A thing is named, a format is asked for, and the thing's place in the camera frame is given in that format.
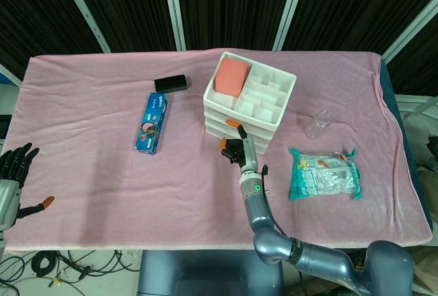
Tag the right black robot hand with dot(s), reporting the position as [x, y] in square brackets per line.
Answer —
[249, 154]

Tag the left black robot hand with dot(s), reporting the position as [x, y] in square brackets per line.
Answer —
[10, 173]

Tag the clear plastic drawer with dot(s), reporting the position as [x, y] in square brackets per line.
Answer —
[215, 126]

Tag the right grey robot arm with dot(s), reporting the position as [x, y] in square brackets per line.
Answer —
[270, 241]

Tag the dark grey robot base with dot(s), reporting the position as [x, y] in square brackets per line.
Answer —
[205, 275]

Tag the white drawer cabinet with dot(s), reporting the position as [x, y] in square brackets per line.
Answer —
[263, 96]

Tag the clear plastic cup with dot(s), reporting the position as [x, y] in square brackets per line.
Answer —
[318, 125]

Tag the teal snack bag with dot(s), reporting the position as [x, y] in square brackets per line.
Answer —
[321, 176]

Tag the pink sponge block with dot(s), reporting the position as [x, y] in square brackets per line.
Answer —
[231, 75]

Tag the pink table cloth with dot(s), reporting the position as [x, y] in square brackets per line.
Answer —
[102, 179]

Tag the blue Oreo cookie box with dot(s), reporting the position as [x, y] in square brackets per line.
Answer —
[152, 125]

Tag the black rectangular box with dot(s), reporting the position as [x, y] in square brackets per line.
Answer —
[171, 83]

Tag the dark blue table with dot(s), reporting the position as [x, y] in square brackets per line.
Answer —
[390, 87]

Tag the white partition frame post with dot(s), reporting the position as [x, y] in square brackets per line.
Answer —
[410, 29]
[174, 9]
[85, 12]
[291, 9]

